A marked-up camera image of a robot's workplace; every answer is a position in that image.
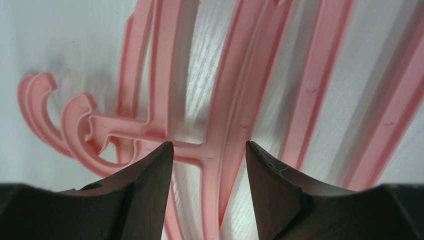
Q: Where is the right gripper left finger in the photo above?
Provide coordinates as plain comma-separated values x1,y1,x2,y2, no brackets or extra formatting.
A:
0,141,174,240

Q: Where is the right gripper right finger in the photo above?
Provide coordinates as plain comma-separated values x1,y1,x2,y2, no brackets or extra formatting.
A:
245,141,424,240

